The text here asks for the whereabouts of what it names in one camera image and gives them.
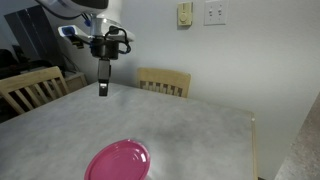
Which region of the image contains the beige wall dimmer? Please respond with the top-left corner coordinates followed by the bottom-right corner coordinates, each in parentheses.
top-left (177, 1), bottom-right (194, 27)

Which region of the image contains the speckled stone countertop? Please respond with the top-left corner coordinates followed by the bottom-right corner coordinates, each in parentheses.
top-left (273, 93), bottom-right (320, 180)

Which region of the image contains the black arm cable, blue tape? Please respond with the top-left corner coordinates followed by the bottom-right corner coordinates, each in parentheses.
top-left (33, 0), bottom-right (94, 28)

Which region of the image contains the small wooden side cabinet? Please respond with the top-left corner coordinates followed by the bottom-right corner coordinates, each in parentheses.
top-left (61, 70), bottom-right (88, 94)

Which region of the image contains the pink round plastic lid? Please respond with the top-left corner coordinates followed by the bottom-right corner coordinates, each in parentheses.
top-left (83, 138), bottom-right (152, 180)

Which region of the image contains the white light switch plate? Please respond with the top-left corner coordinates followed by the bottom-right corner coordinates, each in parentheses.
top-left (203, 0), bottom-right (230, 26)

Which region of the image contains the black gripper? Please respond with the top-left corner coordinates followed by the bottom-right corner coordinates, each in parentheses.
top-left (89, 35), bottom-right (121, 98)

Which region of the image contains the black bulky object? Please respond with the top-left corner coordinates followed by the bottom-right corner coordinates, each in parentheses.
top-left (0, 48), bottom-right (44, 80)

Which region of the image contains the light wooden slat-back chair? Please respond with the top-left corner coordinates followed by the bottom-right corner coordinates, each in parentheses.
top-left (0, 65), bottom-right (70, 116)
top-left (136, 67), bottom-right (192, 99)

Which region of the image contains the black looped camera cable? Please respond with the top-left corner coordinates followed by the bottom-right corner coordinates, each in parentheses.
top-left (104, 25), bottom-right (133, 55)

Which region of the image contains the tall dark panel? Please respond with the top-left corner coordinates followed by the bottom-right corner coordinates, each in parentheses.
top-left (3, 4), bottom-right (66, 69)

